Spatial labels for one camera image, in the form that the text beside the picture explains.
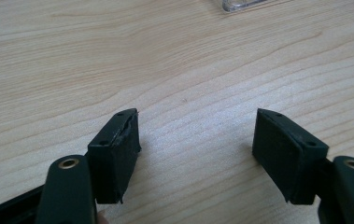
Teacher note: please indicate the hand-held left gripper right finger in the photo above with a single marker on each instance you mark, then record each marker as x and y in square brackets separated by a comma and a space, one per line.
[285, 155]

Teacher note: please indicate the clear plastic case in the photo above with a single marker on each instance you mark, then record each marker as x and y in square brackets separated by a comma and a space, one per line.
[235, 4]

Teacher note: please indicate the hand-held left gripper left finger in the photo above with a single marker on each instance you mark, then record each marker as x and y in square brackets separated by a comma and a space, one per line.
[115, 161]

